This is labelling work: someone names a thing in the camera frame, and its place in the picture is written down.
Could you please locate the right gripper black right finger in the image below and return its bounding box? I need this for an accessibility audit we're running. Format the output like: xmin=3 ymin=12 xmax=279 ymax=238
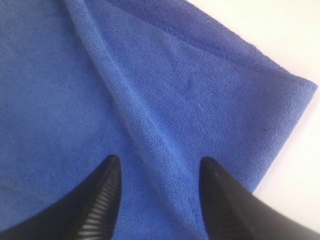
xmin=199 ymin=156 xmax=320 ymax=240

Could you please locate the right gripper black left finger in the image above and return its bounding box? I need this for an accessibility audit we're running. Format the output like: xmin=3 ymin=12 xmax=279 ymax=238
xmin=0 ymin=155 xmax=122 ymax=240

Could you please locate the blue terry towel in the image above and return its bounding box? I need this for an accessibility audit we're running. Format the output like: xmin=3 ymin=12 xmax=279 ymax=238
xmin=0 ymin=0 xmax=317 ymax=240

